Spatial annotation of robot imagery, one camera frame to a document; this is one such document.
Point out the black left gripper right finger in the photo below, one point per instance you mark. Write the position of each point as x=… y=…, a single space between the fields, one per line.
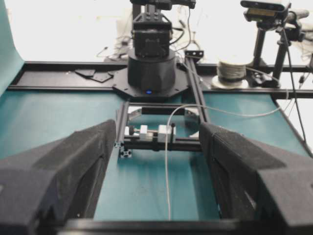
x=261 y=189

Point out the black flat bracket plates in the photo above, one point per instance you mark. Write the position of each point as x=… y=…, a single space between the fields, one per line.
x=99 y=76

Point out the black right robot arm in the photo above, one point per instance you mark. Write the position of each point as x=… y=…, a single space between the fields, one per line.
x=152 y=34

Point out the white block hole fixture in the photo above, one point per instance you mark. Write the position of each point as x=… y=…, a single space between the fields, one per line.
x=146 y=134

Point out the black camera stand post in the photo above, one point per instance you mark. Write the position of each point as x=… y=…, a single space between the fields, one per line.
x=257 y=56

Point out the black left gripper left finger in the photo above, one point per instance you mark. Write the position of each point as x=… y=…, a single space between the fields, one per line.
x=56 y=181

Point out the black aluminium extrusion frame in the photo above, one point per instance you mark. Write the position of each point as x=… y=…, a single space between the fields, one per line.
x=164 y=87

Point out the white wire spool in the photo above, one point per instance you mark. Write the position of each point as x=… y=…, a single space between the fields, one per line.
x=230 y=76

